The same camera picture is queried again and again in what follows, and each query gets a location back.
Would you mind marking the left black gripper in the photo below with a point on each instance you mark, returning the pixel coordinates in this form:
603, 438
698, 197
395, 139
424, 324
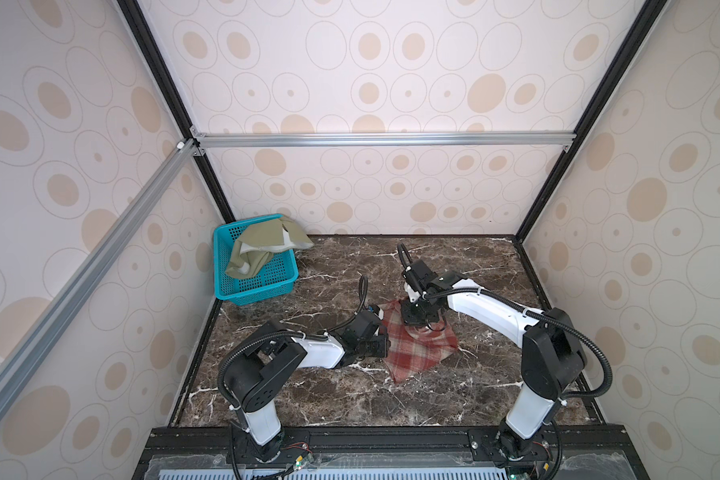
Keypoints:
383, 346

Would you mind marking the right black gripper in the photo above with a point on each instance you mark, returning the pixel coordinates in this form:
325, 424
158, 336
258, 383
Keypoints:
409, 320

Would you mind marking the red plaid skirt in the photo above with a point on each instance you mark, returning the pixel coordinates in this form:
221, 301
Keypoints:
415, 349

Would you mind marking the olive green skirt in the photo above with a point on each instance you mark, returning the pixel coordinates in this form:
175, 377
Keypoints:
260, 242

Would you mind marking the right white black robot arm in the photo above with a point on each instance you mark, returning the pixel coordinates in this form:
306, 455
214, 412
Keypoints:
552, 350

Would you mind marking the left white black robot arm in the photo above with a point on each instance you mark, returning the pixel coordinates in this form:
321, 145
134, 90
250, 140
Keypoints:
251, 375

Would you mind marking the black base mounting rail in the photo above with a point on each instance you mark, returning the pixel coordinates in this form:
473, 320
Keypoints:
566, 452

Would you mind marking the horizontal aluminium back rail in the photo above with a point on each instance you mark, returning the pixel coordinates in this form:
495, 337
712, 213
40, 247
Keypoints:
402, 139

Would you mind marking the diagonal aluminium left rail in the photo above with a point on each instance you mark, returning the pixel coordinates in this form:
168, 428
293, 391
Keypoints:
34, 347

